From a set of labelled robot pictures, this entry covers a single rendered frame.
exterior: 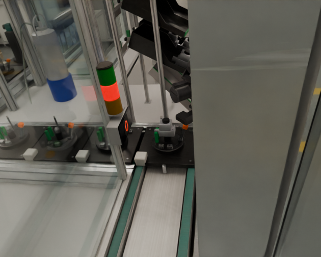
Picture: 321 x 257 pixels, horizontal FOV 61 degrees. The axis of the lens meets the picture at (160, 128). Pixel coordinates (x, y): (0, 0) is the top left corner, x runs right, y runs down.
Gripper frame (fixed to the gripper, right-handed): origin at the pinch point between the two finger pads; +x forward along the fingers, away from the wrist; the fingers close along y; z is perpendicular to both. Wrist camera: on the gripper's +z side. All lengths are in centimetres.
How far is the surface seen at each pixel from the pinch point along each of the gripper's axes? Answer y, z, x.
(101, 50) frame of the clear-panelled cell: 14, -111, 4
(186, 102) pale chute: 11.0, -19.6, 4.8
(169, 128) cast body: -8.8, -7.5, 2.7
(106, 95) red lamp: -32.3, -4.7, -23.6
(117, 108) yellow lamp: -30.2, -3.6, -18.5
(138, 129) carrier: -11.7, -27.9, 12.7
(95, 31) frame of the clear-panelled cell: 14, -112, -9
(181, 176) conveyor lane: -13.7, 3.9, 17.8
